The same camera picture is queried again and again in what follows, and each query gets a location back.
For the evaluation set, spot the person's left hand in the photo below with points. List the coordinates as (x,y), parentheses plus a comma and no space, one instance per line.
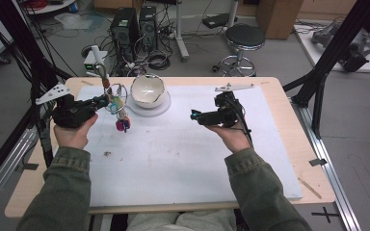
(72,136)

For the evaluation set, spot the beige desk with white legs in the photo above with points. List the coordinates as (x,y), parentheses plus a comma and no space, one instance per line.
(181,41)

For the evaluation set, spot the person's right hand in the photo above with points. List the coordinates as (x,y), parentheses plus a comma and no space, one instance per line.
(234,139)

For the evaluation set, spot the large black computer tower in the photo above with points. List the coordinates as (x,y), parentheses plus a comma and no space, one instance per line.
(123,32)

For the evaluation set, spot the person's light pants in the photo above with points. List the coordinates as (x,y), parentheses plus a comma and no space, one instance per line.
(179,223)

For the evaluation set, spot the white foam mat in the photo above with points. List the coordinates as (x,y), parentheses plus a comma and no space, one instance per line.
(179,154)

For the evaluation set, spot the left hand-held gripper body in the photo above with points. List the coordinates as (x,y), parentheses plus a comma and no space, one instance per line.
(74,112)

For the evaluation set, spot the small black computer tower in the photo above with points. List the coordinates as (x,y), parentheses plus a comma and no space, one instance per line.
(147,25)

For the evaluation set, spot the aluminium rail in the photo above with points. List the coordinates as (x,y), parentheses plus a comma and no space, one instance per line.
(330,173)
(3,173)

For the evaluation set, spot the tall cardboard box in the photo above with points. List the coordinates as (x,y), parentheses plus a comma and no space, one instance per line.
(277,17)

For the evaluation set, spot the round white platform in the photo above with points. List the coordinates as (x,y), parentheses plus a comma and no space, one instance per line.
(49,5)

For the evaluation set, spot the black metal frame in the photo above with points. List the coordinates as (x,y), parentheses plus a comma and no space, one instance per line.
(327,57)
(29,57)

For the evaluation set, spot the white power supply box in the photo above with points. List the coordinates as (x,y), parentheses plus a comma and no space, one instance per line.
(91,62)

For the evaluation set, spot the clear plastic bag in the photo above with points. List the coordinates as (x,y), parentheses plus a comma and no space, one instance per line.
(77,21)

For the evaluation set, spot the black round stool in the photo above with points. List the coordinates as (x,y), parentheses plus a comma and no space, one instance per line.
(244,37)

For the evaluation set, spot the white egg-shaped bowl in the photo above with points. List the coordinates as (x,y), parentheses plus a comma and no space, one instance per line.
(147,93)

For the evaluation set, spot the white eggshell-shaped bowl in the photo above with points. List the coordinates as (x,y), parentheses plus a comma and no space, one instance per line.
(151,111)

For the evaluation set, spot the white board with grey device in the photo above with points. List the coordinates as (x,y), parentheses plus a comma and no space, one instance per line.
(343,45)

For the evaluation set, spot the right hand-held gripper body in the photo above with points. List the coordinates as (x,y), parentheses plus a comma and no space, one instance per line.
(224,117)

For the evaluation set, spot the thin wooden stick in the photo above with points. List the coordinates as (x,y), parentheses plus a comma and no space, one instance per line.
(310,188)

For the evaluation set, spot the flat black box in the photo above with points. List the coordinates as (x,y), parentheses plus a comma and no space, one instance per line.
(218,20)

